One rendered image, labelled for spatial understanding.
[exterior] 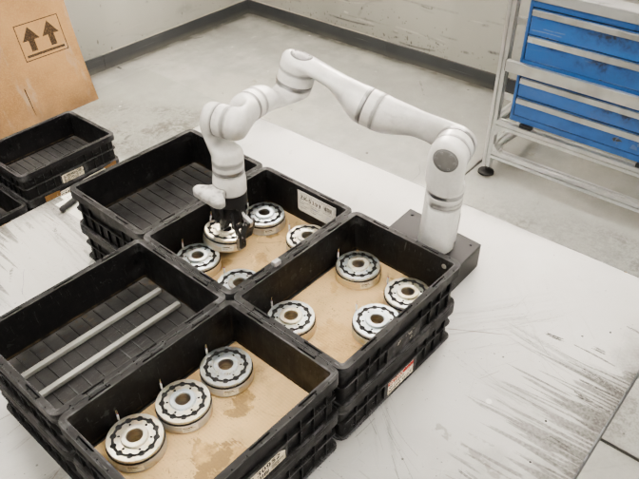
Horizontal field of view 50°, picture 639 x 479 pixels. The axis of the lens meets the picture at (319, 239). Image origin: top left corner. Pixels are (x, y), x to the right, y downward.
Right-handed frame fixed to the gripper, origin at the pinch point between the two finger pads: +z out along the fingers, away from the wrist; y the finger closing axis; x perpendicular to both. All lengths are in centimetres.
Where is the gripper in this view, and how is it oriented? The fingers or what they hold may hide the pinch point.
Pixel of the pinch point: (234, 238)
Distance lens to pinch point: 162.7
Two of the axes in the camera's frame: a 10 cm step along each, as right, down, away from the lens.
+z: -0.1, 7.8, 6.2
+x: -6.7, 4.5, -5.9
